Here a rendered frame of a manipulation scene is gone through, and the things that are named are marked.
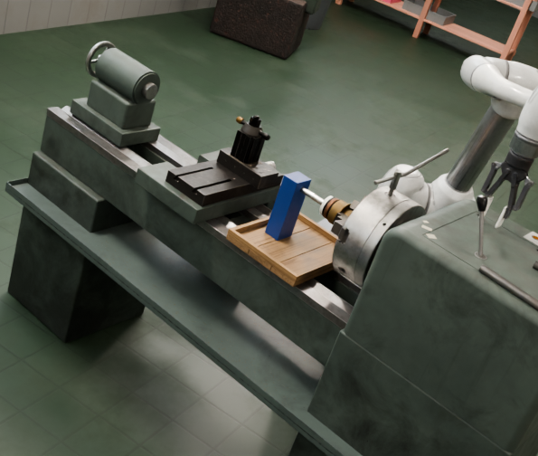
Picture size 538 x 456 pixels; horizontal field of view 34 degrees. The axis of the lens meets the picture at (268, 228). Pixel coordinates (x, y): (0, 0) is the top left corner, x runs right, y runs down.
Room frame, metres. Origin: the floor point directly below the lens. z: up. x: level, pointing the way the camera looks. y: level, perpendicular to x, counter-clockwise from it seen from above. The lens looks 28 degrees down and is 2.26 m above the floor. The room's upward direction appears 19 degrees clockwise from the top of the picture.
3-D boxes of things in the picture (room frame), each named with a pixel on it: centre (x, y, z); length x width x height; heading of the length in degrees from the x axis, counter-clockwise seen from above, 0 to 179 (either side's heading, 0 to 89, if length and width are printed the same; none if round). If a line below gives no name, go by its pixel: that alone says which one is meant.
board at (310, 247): (2.58, -0.10, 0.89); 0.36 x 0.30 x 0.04; 149
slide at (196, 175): (2.78, 0.20, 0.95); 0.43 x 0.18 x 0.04; 149
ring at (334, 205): (2.52, -0.20, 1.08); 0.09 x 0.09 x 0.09; 59
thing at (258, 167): (2.82, 0.14, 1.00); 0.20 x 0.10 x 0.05; 59
